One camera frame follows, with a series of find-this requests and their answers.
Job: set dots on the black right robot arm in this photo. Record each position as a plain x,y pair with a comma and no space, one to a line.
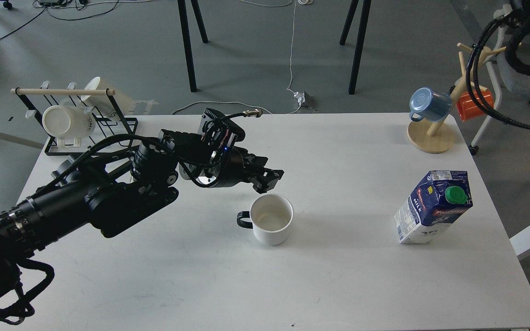
518,19

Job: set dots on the blue plastic cup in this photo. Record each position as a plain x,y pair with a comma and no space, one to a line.
427,104

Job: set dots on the black table leg left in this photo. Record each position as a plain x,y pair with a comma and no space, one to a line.
185,30

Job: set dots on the black table leg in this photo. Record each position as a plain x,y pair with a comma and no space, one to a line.
361,34
185,30

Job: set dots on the grey office chair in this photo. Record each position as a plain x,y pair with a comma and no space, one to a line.
515,83

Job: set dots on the black wire dish rack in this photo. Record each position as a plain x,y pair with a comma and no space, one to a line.
105,105

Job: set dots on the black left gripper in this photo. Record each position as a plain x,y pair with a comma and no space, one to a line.
237,165

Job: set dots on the blue milk carton green cap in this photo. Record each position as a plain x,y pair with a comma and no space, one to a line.
440,198

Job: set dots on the white power plug adapter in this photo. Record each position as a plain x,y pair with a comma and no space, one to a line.
304,101

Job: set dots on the orange plastic cup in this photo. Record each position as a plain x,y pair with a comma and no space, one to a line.
468,110

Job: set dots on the wooden mug tree stand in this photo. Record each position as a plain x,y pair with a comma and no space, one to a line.
437,137

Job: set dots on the black table leg right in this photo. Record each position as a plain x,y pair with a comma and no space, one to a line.
361,34

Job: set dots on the white mug in rack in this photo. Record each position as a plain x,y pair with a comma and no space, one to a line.
68,124

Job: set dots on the white mug black handle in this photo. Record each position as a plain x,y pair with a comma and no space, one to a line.
270,218

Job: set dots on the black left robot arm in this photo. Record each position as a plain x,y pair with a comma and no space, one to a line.
114,185

